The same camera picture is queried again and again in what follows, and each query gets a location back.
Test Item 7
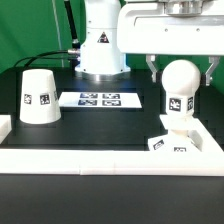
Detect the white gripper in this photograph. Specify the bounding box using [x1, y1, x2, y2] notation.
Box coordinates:
[117, 1, 224, 86]

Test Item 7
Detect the white lamp bulb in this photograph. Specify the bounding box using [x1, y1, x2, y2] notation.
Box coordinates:
[162, 60, 201, 117]

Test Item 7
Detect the white lamp base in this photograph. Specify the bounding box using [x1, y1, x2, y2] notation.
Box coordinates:
[148, 115, 200, 153]

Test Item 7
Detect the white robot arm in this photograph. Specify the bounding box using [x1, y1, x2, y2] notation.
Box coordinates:
[76, 0, 224, 85]

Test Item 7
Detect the white lamp shade cone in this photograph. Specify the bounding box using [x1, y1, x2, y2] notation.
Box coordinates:
[20, 69, 61, 124]

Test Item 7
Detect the white marker tag sheet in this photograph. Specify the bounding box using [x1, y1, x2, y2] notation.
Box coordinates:
[59, 92, 141, 109]

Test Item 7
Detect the white foam border frame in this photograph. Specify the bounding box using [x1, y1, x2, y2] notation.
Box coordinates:
[0, 114, 224, 177]

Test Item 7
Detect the grey thin cable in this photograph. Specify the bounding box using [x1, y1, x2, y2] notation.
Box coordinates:
[51, 0, 65, 69]

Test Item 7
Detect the black cable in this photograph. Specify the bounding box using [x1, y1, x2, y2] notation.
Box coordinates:
[13, 49, 83, 69]

